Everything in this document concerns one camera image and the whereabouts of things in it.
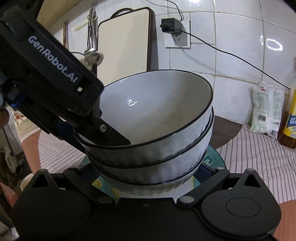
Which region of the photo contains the blue fried egg plate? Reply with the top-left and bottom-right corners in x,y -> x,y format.
92,145 -> 226,201

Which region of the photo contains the white bowl black rim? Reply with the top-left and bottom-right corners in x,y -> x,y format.
89,112 -> 214,196
76,70 -> 213,167

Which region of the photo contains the right hand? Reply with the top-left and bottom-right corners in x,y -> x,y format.
273,200 -> 296,241

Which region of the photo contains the striped table cloth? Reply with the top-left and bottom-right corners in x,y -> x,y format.
16,115 -> 296,204

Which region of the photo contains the steel ladle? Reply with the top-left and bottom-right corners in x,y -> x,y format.
84,6 -> 103,66

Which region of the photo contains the cream cutting board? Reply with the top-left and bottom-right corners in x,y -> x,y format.
97,7 -> 154,86

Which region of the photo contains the yellow label cooking wine bottle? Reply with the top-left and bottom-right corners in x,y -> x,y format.
277,69 -> 296,149

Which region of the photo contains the white salt bag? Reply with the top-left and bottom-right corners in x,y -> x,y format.
248,84 -> 285,138

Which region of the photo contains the black power adapter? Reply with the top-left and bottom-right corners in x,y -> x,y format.
159,18 -> 182,35

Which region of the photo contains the white wall socket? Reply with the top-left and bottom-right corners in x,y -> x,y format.
164,13 -> 191,49

